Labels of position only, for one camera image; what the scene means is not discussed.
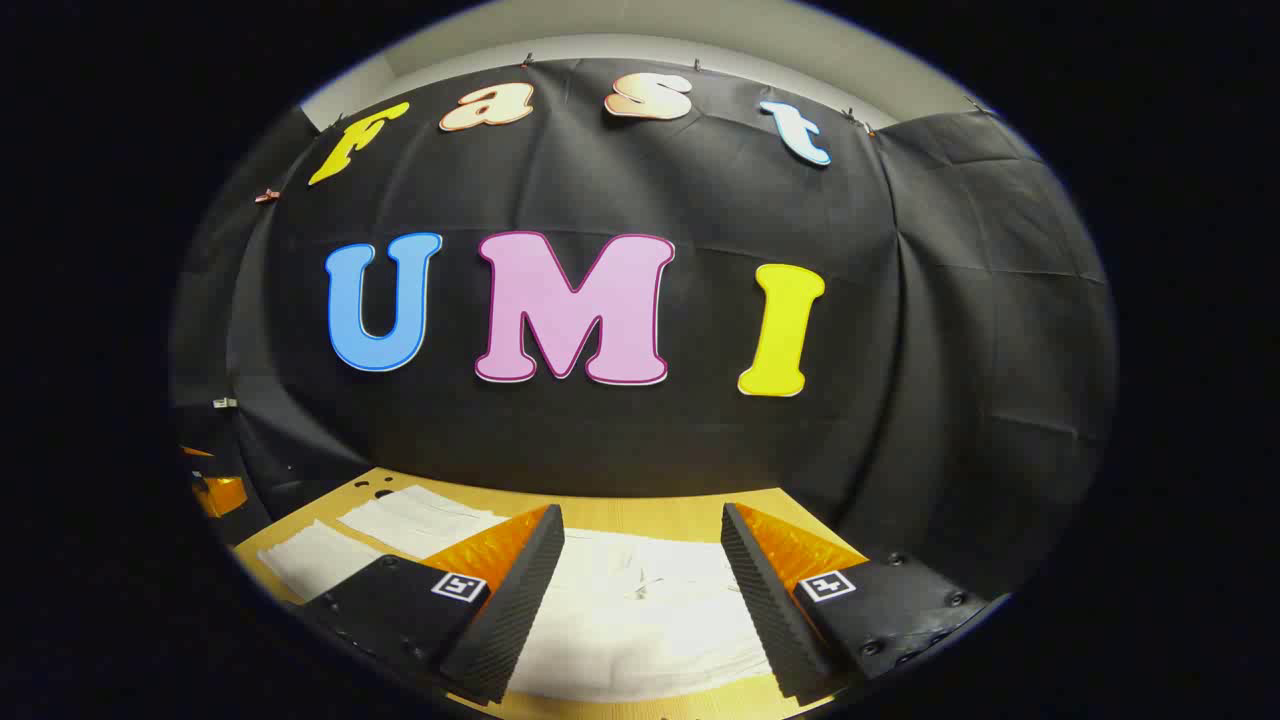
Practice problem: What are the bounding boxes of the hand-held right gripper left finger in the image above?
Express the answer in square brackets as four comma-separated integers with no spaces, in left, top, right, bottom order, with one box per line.
[290,503,567,706]

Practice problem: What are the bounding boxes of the black backdrop cloth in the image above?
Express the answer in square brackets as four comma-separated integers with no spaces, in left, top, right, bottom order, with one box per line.
[170,55,1119,601]

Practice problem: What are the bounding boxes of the white jeans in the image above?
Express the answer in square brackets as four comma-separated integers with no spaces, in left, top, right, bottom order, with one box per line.
[258,485,776,703]

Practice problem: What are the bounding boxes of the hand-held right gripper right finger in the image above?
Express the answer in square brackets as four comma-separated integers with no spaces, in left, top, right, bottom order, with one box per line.
[720,502,1001,706]

